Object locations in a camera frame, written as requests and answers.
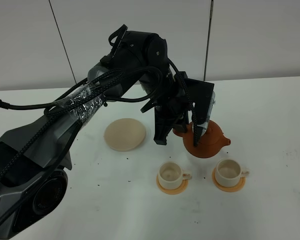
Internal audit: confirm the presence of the left white teacup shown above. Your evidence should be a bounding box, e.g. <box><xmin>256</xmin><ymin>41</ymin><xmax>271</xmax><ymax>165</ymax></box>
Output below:
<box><xmin>157</xmin><ymin>161</ymin><xmax>192</xmax><ymax>190</ymax></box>

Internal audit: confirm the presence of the brown clay teapot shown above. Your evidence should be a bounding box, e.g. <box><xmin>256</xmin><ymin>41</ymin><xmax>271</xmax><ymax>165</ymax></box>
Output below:
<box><xmin>172</xmin><ymin>120</ymin><xmax>231</xmax><ymax>159</ymax></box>

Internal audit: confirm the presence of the black smooth usb cable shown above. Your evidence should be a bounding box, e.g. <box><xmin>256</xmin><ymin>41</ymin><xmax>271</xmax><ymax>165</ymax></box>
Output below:
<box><xmin>0</xmin><ymin>24</ymin><xmax>166</xmax><ymax>111</ymax></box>

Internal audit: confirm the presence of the white teacup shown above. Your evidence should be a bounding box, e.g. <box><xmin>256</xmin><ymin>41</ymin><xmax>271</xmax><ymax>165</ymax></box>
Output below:
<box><xmin>214</xmin><ymin>158</ymin><xmax>250</xmax><ymax>188</ymax></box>
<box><xmin>157</xmin><ymin>161</ymin><xmax>192</xmax><ymax>190</ymax></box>

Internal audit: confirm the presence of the right white teacup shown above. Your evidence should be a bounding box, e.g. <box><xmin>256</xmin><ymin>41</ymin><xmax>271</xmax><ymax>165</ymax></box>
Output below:
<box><xmin>214</xmin><ymin>158</ymin><xmax>250</xmax><ymax>188</ymax></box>

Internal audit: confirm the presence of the black braided cable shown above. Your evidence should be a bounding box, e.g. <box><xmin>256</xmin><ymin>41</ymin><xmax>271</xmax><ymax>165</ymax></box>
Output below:
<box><xmin>0</xmin><ymin>59</ymin><xmax>201</xmax><ymax>196</ymax></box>

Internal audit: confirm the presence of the beige round teapot saucer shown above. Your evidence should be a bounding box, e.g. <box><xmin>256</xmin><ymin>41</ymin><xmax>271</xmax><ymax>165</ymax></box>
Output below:
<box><xmin>103</xmin><ymin>118</ymin><xmax>147</xmax><ymax>152</ymax></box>

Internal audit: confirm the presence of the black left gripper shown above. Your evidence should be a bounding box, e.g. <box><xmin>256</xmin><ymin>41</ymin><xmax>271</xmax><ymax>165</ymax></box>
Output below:
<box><xmin>139</xmin><ymin>71</ymin><xmax>198</xmax><ymax>146</ymax></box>

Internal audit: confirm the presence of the orange coaster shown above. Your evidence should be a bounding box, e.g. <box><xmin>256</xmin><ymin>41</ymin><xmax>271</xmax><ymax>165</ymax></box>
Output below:
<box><xmin>156</xmin><ymin>175</ymin><xmax>189</xmax><ymax>195</ymax></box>
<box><xmin>211</xmin><ymin>168</ymin><xmax>246</xmax><ymax>193</ymax></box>

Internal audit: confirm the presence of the left orange coaster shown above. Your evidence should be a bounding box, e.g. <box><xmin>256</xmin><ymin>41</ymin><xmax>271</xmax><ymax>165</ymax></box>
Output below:
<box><xmin>156</xmin><ymin>175</ymin><xmax>189</xmax><ymax>195</ymax></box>

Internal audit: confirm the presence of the right orange coaster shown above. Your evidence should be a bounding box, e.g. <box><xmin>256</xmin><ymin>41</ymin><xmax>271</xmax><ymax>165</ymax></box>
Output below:
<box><xmin>211</xmin><ymin>168</ymin><xmax>246</xmax><ymax>193</ymax></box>

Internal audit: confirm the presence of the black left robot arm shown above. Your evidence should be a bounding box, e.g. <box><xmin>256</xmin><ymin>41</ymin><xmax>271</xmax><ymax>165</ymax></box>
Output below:
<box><xmin>0</xmin><ymin>26</ymin><xmax>192</xmax><ymax>240</ymax></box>

